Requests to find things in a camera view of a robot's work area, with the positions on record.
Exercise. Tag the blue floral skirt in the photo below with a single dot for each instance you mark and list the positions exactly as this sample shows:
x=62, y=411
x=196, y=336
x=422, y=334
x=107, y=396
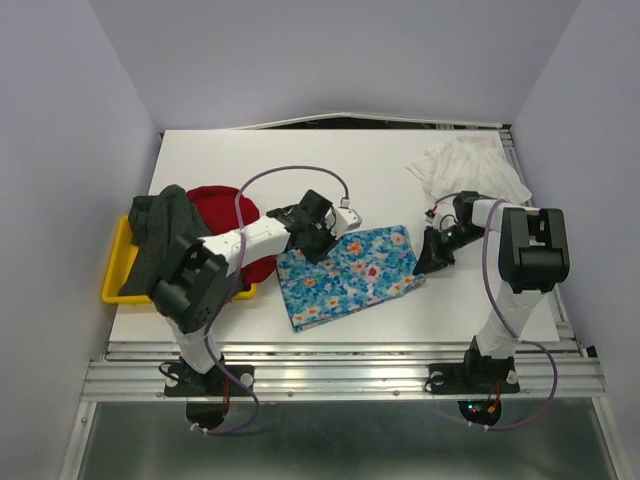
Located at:
x=366, y=268

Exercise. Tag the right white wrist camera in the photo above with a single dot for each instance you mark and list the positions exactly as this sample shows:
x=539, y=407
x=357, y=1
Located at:
x=440, y=216

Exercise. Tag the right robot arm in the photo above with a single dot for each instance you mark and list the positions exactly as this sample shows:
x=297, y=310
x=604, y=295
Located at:
x=533, y=257

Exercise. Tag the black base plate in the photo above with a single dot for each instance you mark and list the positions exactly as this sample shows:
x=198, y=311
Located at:
x=457, y=379
x=181, y=381

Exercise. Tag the aluminium rail frame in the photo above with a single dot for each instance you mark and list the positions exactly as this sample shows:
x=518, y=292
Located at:
x=346, y=400

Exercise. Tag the yellow plastic tray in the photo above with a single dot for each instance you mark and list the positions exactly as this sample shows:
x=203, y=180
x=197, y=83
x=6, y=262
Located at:
x=187, y=275

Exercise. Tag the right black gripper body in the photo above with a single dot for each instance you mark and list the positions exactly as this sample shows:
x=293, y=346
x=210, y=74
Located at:
x=457, y=236

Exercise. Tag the white pleated skirt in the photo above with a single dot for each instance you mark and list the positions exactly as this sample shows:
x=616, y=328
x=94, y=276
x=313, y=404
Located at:
x=469, y=163

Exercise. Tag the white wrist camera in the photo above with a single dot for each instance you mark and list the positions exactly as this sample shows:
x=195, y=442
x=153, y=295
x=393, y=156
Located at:
x=343, y=219
x=440, y=216

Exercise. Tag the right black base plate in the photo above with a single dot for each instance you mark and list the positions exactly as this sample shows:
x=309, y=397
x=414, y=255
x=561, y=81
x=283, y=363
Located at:
x=457, y=379

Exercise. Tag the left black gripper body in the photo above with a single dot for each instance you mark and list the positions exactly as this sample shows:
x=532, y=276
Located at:
x=319, y=244

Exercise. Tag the red skirt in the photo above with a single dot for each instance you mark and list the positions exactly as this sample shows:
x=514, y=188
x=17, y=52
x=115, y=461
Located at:
x=216, y=206

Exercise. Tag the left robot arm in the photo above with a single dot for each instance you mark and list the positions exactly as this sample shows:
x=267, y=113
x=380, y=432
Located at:
x=270, y=235

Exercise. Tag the dark grey dotted skirt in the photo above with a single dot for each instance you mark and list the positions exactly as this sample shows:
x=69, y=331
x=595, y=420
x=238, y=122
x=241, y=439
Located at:
x=156, y=221

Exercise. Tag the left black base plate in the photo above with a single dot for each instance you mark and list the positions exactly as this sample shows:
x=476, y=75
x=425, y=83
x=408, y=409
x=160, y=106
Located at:
x=181, y=381

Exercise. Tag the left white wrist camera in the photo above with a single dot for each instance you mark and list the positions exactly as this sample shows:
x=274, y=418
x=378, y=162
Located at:
x=343, y=219

